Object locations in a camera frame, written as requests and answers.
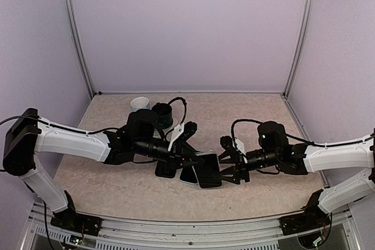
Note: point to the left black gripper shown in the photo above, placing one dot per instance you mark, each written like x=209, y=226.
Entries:
x=180, y=151

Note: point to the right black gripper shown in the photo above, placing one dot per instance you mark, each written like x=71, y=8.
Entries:
x=241, y=168

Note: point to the light blue phone case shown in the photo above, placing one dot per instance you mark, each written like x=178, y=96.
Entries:
x=189, y=183

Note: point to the clear magsafe phone case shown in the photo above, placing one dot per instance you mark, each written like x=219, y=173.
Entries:
x=209, y=152

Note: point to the black phone case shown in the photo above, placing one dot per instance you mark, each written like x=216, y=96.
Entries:
x=165, y=169

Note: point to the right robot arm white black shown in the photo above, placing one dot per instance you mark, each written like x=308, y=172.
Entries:
x=303, y=158

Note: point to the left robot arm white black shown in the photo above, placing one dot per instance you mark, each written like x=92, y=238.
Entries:
x=141, y=135

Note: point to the white grey ringed plate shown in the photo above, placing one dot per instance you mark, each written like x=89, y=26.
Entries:
x=173, y=124

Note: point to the dark green ceramic mug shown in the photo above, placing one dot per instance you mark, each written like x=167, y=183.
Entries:
x=164, y=112

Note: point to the light blue ceramic mug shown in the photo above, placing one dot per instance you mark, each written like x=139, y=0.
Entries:
x=139, y=103

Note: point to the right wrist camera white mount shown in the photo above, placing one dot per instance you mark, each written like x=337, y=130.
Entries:
x=231, y=146

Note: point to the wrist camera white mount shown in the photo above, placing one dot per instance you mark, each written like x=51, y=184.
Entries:
x=231, y=146
x=182, y=133

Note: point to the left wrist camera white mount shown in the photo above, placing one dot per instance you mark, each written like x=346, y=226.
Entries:
x=182, y=133

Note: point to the front aluminium rail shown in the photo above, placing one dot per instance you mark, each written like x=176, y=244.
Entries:
x=258, y=233

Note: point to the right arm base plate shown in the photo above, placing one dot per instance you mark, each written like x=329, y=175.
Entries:
x=302, y=222

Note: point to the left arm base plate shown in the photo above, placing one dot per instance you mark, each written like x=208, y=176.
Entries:
x=84, y=224

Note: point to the right aluminium frame post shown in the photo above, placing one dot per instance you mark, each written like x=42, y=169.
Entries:
x=299, y=48

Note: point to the aluminium frame post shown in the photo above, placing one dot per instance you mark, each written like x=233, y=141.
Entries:
x=299, y=48
x=78, y=48

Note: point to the left aluminium frame post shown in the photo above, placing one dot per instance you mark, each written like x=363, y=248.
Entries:
x=78, y=48

